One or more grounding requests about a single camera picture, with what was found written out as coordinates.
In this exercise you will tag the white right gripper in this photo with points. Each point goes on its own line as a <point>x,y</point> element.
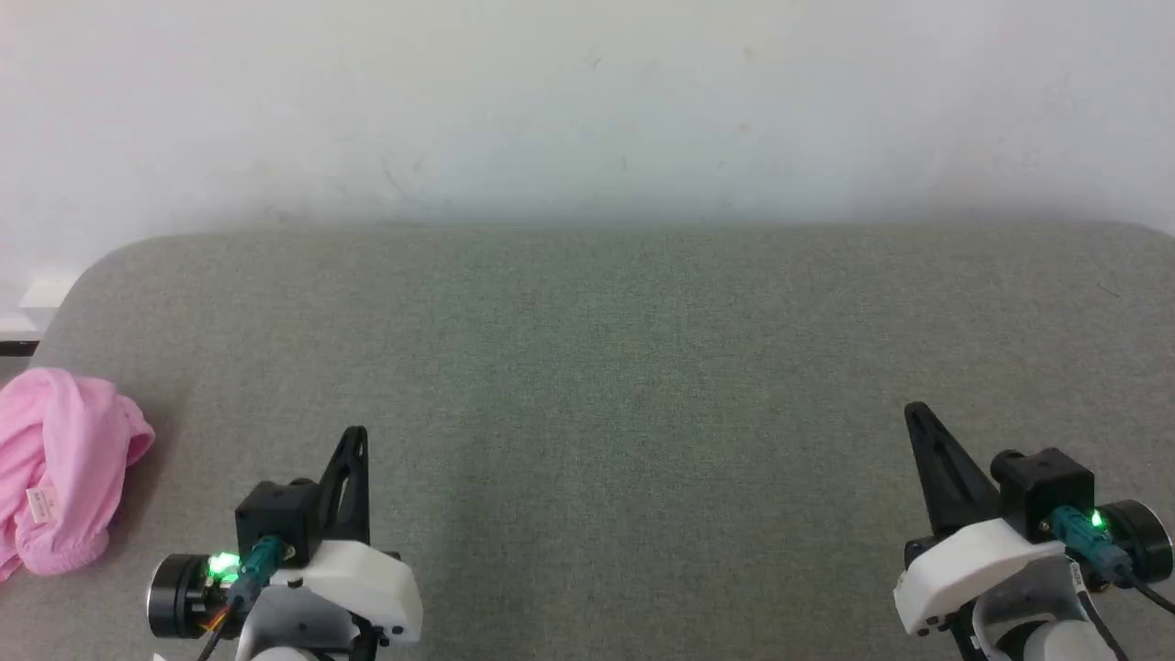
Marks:
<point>955,569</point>

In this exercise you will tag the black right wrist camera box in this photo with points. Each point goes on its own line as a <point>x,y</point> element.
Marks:
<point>1046,491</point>

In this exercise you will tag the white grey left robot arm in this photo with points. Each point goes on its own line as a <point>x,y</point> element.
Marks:
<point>174,597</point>

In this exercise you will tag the pink cotton shorts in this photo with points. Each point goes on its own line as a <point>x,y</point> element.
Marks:
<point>64,459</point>

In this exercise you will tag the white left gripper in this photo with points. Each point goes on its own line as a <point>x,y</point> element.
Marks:
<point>367,588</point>

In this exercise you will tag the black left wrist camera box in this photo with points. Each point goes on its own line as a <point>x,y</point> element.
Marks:
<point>275,519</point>

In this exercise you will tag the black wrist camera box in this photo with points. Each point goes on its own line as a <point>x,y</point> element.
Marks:
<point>275,519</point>
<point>1046,491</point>

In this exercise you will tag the grey fabric sofa cushion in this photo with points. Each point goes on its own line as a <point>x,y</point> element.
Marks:
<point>587,413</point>

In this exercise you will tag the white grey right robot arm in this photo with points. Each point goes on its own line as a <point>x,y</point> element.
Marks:
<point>1037,633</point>

